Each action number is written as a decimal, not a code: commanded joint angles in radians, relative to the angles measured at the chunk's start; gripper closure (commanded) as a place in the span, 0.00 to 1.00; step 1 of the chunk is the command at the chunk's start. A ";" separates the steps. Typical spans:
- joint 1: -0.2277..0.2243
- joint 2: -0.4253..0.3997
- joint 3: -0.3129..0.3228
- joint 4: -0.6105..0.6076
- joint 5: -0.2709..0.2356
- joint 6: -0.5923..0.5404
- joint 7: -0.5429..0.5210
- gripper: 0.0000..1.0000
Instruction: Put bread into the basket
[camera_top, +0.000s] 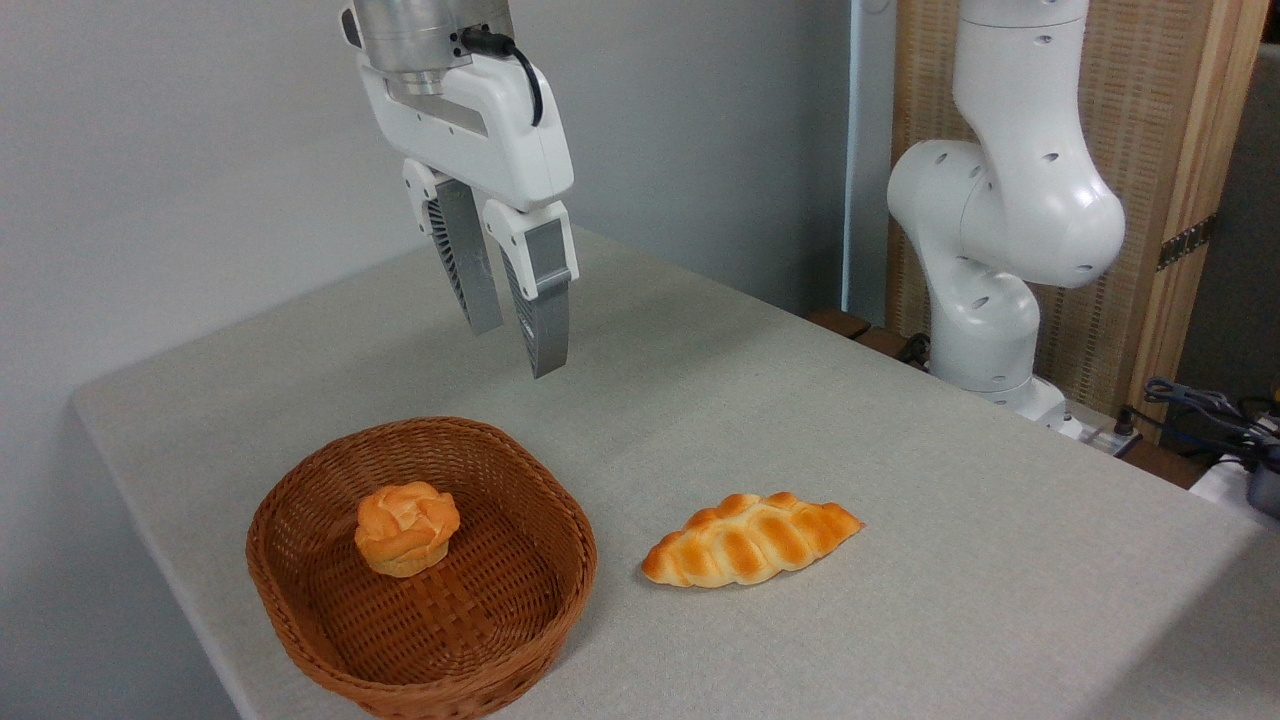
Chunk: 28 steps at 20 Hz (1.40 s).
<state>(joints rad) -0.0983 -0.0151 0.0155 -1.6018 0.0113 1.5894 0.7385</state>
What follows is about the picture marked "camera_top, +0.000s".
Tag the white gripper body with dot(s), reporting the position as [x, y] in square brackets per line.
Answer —
[500, 140]

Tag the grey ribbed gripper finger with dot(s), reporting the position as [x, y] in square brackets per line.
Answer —
[470, 270]
[545, 310]

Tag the braided golden bread loaf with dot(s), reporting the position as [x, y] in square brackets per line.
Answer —
[750, 540]

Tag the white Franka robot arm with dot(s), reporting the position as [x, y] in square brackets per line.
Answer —
[1010, 200]

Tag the round orange bread bun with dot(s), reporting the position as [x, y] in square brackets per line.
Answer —
[405, 525]

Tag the brown wicker basket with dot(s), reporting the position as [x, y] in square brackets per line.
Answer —
[480, 625]

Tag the white power strip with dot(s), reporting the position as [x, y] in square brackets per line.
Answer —
[1108, 438]

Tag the black metal hinge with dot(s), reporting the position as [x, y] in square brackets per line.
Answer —
[1188, 241]

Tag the wooden woven screen panel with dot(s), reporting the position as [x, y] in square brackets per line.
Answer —
[1160, 110]

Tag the white sheet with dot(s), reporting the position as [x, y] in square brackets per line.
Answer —
[1215, 485]

